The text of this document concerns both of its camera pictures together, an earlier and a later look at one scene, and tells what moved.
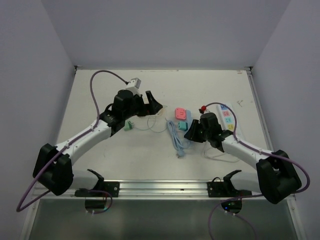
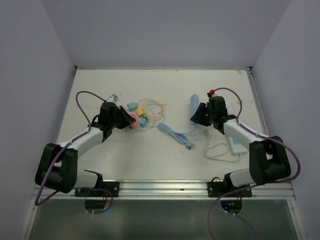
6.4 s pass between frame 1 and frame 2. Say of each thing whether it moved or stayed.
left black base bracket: stayed
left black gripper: moved
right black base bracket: stayed
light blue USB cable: moved
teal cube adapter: moved
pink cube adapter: moved
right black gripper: moved
